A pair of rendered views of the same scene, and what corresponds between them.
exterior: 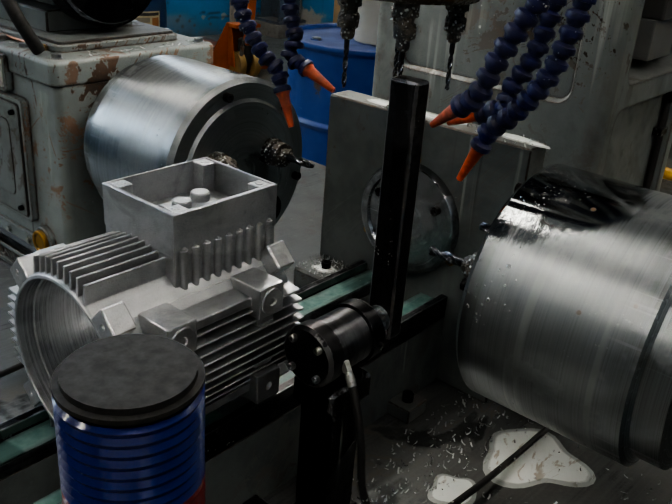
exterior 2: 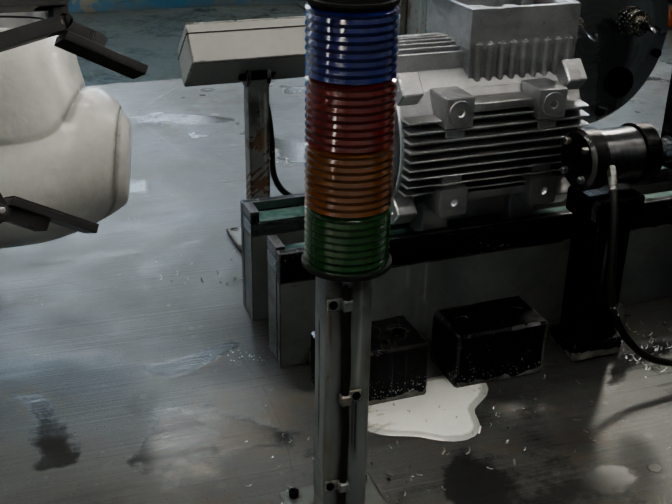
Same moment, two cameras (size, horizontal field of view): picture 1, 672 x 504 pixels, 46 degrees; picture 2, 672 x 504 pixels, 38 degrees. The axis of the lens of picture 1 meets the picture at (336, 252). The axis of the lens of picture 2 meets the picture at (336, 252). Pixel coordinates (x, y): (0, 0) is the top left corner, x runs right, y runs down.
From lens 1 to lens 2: 0.36 m
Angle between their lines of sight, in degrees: 27
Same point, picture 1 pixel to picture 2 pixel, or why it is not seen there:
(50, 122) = not seen: outside the picture
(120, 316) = (412, 82)
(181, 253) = (476, 46)
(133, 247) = (440, 41)
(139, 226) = (449, 25)
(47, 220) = not seen: hidden behind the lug
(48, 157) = (418, 18)
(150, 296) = (444, 79)
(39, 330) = not seen: hidden behind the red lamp
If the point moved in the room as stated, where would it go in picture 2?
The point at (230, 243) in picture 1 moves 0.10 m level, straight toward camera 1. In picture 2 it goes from (525, 49) to (501, 73)
